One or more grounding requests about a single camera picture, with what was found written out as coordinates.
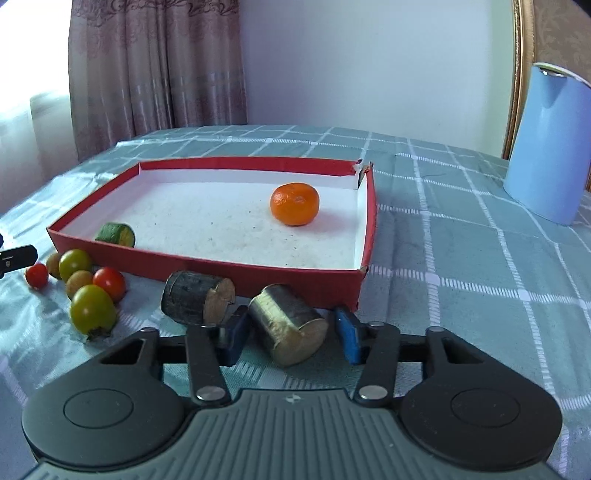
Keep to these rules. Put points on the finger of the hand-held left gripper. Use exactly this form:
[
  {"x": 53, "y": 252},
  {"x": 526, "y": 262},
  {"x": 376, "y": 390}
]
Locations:
[{"x": 16, "y": 256}]

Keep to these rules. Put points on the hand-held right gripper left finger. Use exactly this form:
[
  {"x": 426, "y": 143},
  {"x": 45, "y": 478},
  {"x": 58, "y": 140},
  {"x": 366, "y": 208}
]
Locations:
[{"x": 235, "y": 337}]

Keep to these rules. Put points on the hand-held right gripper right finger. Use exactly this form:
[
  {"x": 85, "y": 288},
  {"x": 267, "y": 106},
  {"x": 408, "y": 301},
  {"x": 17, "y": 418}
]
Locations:
[{"x": 348, "y": 337}]

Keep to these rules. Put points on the small red cherry tomato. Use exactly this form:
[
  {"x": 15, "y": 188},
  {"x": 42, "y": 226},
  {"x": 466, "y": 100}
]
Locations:
[{"x": 37, "y": 275}]

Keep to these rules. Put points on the olive brown small fruit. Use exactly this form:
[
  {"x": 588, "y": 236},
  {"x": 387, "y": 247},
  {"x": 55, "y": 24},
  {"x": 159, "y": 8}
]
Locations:
[{"x": 53, "y": 265}]

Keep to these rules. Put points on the yellowish sugarcane piece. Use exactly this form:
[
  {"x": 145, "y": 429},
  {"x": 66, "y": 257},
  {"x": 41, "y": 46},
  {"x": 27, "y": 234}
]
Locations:
[{"x": 281, "y": 318}]

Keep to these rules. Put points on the red cardboard box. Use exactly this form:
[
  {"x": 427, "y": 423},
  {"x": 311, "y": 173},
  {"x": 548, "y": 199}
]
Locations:
[{"x": 323, "y": 284}]

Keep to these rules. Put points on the green cherry tomato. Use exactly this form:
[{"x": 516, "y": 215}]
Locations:
[{"x": 75, "y": 262}]

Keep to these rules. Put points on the dark eggplant piece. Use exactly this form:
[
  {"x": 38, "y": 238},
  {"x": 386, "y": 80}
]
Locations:
[{"x": 187, "y": 297}]

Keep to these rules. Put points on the tan round longan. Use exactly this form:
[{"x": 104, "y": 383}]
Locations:
[{"x": 78, "y": 284}]

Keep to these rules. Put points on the large green tomato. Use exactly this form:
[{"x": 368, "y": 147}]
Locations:
[{"x": 92, "y": 309}]

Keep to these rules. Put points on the orange tangerine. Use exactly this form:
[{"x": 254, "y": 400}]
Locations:
[{"x": 295, "y": 203}]

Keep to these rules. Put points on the green cucumber piece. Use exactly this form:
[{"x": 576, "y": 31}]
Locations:
[{"x": 113, "y": 233}]

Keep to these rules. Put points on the white sheer curtain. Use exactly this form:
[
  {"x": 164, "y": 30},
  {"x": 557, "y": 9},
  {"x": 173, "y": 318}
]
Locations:
[{"x": 41, "y": 138}]

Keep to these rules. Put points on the pink patterned curtain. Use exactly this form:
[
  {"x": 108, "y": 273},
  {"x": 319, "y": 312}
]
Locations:
[{"x": 152, "y": 69}]

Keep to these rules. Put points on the light blue kettle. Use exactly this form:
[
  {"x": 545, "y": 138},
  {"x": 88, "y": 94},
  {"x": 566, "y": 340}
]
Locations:
[{"x": 547, "y": 152}]

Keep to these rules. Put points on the gold framed chair back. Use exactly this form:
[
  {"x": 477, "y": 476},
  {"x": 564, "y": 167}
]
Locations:
[{"x": 519, "y": 69}]

